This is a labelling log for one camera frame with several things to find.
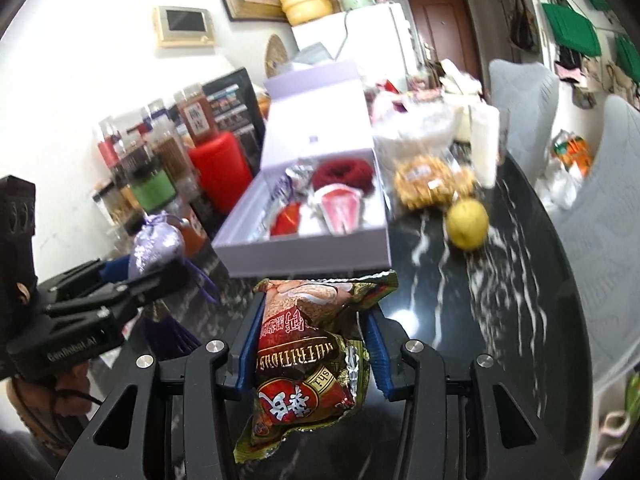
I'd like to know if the black coffee bag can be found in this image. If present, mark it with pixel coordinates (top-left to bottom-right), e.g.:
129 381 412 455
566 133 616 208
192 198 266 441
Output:
202 67 266 161

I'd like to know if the white tumbler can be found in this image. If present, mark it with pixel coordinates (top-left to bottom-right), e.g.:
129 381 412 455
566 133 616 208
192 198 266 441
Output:
470 105 501 188

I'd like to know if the yellow pear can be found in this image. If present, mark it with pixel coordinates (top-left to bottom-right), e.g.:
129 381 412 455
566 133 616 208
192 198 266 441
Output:
446 199 491 252

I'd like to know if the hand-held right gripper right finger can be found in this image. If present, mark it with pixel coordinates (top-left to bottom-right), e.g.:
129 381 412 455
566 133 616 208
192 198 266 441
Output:
364 305 576 480

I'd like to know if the brown entrance door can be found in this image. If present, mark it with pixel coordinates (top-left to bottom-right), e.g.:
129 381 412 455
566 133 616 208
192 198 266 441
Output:
404 0 483 81

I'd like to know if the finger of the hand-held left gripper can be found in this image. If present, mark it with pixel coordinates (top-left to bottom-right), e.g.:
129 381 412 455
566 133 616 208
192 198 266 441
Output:
37 256 133 303
44 262 193 323

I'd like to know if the red bottle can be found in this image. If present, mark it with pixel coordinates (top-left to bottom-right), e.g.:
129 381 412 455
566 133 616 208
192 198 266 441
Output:
188 131 253 216

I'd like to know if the yellow pot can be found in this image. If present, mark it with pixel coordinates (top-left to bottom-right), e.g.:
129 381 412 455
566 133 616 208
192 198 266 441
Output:
277 0 341 26

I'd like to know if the green brown snack packet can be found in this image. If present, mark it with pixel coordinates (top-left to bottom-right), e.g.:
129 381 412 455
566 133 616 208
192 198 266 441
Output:
234 270 399 466

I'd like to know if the lilac sachet with tassel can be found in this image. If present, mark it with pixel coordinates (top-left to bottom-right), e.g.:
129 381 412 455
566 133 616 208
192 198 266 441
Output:
127 214 221 361

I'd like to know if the large grey covered chair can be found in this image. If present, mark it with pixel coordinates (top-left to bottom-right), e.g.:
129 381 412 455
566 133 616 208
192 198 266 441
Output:
550 95 640 386

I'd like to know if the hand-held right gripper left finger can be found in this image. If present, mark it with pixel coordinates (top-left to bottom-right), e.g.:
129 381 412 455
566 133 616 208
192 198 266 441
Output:
52 292 266 480

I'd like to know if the small grey covered chair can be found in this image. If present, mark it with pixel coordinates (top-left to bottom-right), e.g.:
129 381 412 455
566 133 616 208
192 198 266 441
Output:
487 59 560 186

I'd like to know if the red snack packet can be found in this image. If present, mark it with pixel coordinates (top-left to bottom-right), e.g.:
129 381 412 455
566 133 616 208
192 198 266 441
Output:
270 202 302 237

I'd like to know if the white fridge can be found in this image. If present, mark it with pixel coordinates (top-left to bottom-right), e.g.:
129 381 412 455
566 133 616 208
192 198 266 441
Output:
291 2 426 86

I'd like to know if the purple snack packet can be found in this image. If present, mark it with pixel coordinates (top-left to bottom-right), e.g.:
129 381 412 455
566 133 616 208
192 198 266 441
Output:
270 172 296 206

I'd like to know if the black kettle cable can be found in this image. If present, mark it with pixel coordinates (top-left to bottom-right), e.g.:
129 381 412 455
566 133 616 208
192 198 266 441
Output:
335 9 350 59

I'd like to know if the intercom wall panel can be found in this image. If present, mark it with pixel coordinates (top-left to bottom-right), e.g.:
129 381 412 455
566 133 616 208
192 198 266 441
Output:
152 5 217 48

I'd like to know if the person's left hand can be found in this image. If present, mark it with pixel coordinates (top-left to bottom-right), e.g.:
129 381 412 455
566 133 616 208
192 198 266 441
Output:
7 360 93 443

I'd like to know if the white slipper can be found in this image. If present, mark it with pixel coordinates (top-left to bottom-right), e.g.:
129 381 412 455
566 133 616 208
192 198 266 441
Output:
597 410 632 466

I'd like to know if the group of spice jars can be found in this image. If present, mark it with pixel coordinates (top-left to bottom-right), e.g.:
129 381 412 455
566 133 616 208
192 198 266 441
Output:
92 82 221 256

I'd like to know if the lilac gift box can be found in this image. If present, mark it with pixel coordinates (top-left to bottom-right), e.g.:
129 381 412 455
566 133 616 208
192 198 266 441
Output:
211 60 392 278

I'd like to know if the black hanging handbag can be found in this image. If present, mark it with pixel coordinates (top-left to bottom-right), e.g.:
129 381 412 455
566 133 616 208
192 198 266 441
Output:
509 0 541 53

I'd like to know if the dark red fluffy scrunchie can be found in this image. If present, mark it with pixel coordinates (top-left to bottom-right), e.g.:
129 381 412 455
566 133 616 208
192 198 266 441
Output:
311 157 377 196

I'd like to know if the crumpled clear plastic bag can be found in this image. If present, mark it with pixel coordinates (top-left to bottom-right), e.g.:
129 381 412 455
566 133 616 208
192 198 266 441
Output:
290 42 341 68

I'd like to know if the bag of waffle snacks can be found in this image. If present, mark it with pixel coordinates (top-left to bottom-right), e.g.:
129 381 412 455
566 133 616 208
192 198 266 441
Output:
394 155 476 211

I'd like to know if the woven fan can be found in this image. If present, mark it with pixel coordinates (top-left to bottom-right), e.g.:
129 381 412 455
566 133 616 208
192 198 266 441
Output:
264 34 291 78

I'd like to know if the cream water bottle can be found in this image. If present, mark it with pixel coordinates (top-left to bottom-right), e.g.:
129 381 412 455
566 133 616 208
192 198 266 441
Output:
440 59 483 111

